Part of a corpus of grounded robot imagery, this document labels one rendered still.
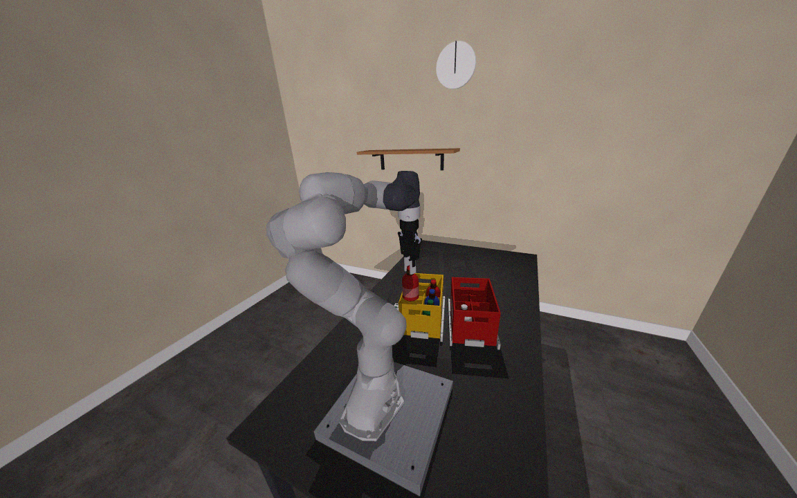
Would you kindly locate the blue bottle with light blue label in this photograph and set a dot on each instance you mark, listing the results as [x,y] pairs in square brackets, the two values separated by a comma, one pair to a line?
[432,297]

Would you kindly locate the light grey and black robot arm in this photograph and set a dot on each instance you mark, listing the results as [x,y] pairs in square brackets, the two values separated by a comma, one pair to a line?
[299,233]

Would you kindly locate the red crate with dividers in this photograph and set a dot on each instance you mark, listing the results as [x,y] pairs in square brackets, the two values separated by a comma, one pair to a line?
[482,307]

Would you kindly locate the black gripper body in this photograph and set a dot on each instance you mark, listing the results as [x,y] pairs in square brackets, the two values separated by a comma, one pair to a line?
[409,227]

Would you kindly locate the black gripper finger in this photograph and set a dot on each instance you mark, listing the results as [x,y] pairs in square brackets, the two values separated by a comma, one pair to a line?
[405,251]
[414,252]

